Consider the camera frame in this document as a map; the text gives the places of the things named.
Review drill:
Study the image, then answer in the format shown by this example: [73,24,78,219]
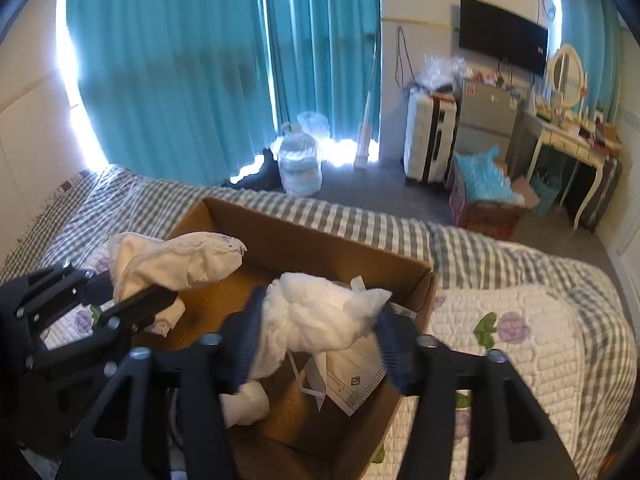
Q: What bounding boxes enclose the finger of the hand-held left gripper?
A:
[25,285,182,376]
[0,259,97,322]

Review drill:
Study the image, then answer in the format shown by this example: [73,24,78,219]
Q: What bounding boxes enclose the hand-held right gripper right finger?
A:
[376,309,582,480]

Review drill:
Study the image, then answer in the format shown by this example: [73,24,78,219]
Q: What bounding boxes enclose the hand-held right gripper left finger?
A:
[55,286,266,480]

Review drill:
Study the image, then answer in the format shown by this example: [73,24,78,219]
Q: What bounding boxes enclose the cream lace-trimmed cloth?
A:
[106,231,249,337]

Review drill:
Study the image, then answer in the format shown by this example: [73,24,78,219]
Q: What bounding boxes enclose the white cloth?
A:
[247,272,394,382]

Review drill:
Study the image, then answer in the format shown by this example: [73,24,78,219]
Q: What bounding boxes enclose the brown cardboard box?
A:
[165,196,439,480]

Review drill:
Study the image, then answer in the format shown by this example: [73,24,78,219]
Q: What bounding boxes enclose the white face mask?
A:
[320,335,389,417]

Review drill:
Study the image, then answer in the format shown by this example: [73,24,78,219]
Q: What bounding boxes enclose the white rolled sock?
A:
[220,382,272,429]

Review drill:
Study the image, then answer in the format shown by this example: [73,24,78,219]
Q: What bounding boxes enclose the checked floral quilt bed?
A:
[0,164,639,480]

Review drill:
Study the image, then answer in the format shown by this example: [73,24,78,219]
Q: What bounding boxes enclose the printed cardboard box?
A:
[448,152,542,241]

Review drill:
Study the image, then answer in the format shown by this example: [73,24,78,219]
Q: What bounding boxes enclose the black boots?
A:
[222,147,284,192]

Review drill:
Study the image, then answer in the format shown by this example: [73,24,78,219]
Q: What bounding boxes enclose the large clear water jug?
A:
[277,122,324,197]

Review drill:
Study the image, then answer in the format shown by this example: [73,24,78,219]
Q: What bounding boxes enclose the light blue plastic bag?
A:
[454,146,527,207]

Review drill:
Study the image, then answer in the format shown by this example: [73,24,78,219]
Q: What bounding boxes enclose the white suitcase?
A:
[402,91,460,185]

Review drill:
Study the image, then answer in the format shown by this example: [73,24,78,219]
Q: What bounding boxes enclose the teal plastic basket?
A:
[530,175,564,217]

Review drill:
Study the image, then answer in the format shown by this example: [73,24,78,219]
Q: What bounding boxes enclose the white standing pole appliance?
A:
[352,35,382,171]

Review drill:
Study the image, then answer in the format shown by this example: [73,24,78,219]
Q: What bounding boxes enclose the clear plastic bag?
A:
[297,110,332,142]

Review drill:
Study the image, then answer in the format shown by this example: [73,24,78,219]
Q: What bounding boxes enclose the wide teal curtain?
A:
[64,0,277,189]

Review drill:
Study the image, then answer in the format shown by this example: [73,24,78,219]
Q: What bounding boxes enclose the grey mini fridge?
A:
[452,80,527,162]

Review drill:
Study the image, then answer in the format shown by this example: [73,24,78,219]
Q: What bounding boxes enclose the white dressing table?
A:
[522,110,624,229]

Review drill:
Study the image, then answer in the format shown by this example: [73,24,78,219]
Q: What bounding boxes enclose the pile of clear plastic wrap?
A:
[419,54,472,94]

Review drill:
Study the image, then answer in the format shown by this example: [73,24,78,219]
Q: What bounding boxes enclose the narrow teal curtain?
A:
[262,0,384,144]

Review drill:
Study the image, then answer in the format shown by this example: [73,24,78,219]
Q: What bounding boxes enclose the white oval vanity mirror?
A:
[545,44,589,117]

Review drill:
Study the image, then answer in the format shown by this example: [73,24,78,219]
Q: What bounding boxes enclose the teal side curtain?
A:
[550,0,627,117]

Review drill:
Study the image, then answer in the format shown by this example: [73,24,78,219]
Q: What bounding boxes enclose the black wall cable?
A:
[395,25,417,92]

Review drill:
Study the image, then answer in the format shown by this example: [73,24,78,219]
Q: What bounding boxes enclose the black wall television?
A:
[459,0,550,77]

